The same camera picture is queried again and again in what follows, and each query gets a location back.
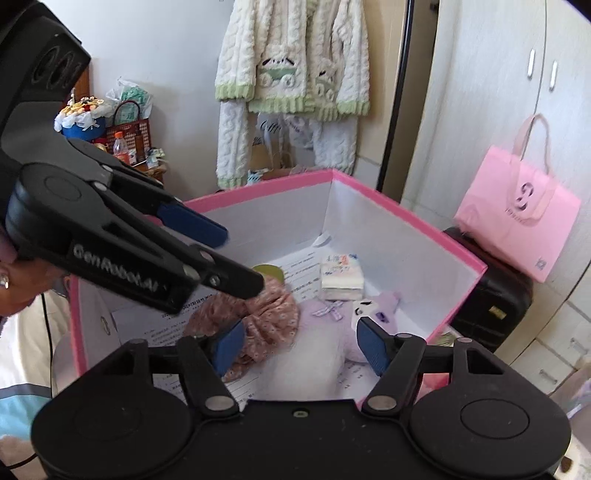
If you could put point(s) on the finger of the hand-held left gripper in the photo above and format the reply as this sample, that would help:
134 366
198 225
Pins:
231 277
198 226

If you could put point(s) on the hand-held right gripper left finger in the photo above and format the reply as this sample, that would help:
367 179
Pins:
228 348

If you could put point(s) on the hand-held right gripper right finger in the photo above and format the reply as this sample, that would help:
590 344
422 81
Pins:
374 346

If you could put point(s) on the green fuzzy ball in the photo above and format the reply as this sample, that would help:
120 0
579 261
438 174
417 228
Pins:
272 273

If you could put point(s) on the purple plush toy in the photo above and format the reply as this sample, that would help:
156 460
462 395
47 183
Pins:
332 323

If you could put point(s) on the floral fabric scrunchie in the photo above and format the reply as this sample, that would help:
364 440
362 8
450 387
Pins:
272 318

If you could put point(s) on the white tissue packet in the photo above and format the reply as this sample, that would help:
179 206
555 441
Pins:
341 277

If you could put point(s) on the pink cardboard box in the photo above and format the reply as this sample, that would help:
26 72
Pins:
392 221

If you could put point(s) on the person's left hand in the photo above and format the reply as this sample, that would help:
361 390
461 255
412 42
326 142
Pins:
14 286

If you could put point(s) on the wooden nightstand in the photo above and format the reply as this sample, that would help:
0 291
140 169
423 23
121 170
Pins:
154 175

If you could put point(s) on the printed paper sheet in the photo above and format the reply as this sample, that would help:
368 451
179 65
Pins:
302 277

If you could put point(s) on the small green white packets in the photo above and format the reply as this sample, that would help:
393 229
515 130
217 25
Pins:
156 158

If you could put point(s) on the flower bouquet in blue box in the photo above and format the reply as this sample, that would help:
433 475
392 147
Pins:
83 115

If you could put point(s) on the orange drink bottle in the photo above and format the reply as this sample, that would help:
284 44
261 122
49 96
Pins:
121 150

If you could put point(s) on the brown paper bag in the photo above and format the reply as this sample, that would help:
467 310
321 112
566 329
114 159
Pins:
277 173

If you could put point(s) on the fluffy white pajama pants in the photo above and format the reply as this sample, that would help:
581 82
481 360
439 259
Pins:
235 138

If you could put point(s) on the red woven basket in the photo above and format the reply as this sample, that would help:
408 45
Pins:
134 134

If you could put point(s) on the black suitcase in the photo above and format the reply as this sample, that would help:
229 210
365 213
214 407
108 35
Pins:
494 304

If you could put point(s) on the white green plastic bag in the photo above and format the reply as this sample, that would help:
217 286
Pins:
134 94

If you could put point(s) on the person's white blue shirt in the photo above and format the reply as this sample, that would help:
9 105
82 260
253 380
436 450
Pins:
23 369

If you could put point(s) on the pink tote bag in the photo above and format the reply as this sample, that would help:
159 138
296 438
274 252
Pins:
508 207

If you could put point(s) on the fluffy white green pajama top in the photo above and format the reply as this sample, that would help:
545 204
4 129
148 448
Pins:
277 37

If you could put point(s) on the black vertical pole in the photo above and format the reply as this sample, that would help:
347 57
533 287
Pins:
397 92

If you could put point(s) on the beige wardrobe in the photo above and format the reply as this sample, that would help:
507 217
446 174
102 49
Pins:
485 69

